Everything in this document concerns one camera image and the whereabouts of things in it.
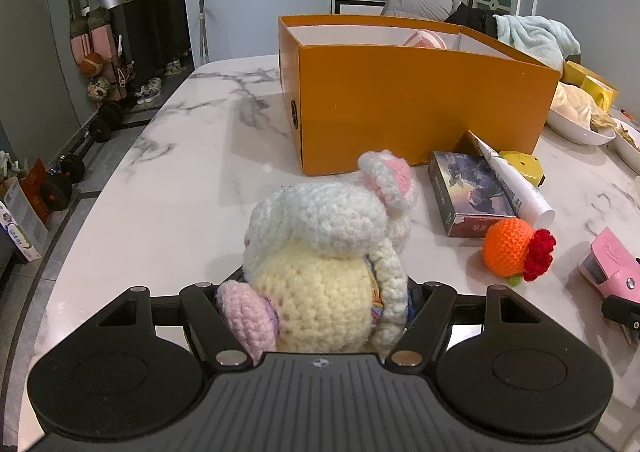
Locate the grey mop handle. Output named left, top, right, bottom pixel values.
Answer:
left=198, top=0, right=211, bottom=66

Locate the black white plush toy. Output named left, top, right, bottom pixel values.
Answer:
left=402, top=30, right=449, bottom=51

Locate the light blue fleece blanket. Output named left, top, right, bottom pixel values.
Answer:
left=493, top=14, right=584, bottom=73

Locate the blue white carton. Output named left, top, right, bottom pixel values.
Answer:
left=0, top=176, right=44, bottom=263

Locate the black garment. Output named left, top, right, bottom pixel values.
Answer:
left=442, top=2, right=511, bottom=40

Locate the black dumbbell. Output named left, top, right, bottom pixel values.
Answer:
left=89, top=101, right=124, bottom=143
left=39, top=154, right=86, bottom=212

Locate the crocheted orange with red flower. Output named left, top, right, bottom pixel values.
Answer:
left=481, top=218, right=558, bottom=288

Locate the black shoe cabinet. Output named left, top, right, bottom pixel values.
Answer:
left=110, top=0, right=194, bottom=83

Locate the pink bag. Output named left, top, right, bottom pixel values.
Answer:
left=69, top=6, right=114, bottom=65

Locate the yellow plastic case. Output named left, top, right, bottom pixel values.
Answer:
left=497, top=150, right=549, bottom=189

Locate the dark printed card box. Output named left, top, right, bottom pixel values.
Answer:
left=427, top=150, right=524, bottom=239

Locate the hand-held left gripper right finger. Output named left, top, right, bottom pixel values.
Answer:
left=382, top=280, right=549, bottom=370

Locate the pale steamed bun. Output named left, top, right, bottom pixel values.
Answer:
left=550, top=82, right=603, bottom=129

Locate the white squeeze tube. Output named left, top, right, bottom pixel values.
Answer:
left=467, top=129, right=557, bottom=228

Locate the crocheted white pink bunny doll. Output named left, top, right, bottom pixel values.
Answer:
left=216, top=150, right=420, bottom=367

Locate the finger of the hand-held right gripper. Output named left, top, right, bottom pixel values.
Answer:
left=601, top=294, right=640, bottom=348

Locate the yellow mug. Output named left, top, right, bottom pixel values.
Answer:
left=563, top=60, right=621, bottom=113

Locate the white plate with snacks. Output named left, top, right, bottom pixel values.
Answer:
left=612, top=121, right=640, bottom=179

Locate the white cabinet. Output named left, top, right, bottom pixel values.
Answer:
left=330, top=0, right=391, bottom=16

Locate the patterned ball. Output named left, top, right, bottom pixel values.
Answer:
left=87, top=76, right=111, bottom=105

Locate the orange cardboard box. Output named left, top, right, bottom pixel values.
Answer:
left=277, top=14, right=562, bottom=178

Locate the white bowl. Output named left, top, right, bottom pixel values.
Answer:
left=545, top=96, right=617, bottom=147

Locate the red box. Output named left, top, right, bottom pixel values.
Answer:
left=20, top=159, right=51, bottom=228

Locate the pink leather wallet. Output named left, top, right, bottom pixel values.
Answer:
left=577, top=226, right=640, bottom=305

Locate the basketball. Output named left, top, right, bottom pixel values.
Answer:
left=78, top=52, right=105, bottom=78

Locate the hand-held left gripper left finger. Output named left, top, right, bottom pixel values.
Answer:
left=102, top=283, right=254, bottom=371

